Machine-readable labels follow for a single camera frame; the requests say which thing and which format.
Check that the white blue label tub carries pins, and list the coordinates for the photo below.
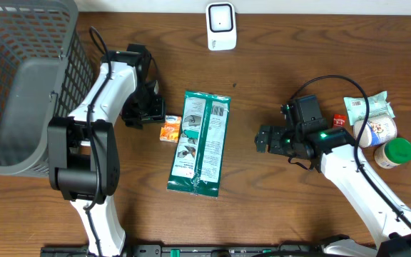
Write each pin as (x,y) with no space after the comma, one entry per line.
(377,130)

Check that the orange small box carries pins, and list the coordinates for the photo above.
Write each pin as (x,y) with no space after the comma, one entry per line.
(170,131)

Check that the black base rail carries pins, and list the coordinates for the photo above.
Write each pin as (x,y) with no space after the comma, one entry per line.
(208,251)

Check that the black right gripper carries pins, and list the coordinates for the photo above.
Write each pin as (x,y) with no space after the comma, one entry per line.
(275,145)

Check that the white barcode scanner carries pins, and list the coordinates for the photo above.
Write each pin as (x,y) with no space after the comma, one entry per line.
(221,26)

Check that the green lid jar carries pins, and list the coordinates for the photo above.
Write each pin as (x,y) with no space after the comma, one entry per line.
(393,153)

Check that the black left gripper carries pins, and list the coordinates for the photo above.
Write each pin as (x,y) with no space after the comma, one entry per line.
(138,122)

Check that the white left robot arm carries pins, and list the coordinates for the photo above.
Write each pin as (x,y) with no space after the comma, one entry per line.
(83,154)

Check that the grey plastic basket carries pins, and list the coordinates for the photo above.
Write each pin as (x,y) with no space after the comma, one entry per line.
(44,73)

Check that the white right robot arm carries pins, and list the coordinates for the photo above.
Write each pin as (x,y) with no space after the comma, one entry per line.
(334,153)

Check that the green 3M glove package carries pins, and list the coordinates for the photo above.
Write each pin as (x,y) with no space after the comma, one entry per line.
(198,158)

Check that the red stick packet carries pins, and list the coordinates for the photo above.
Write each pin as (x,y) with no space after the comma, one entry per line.
(339,120)

